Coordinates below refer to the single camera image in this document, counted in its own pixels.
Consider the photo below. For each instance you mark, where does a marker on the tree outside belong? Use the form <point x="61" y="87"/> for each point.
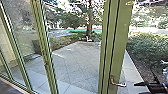
<point x="89" y="20"/>

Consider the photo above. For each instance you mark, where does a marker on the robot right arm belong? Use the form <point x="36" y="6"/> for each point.
<point x="160" y="89"/>

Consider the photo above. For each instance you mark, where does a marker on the green bushes outside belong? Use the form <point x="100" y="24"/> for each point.
<point x="146" y="46"/>

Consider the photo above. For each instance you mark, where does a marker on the metal outdoor chair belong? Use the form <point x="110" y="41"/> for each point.
<point x="88" y="38"/>

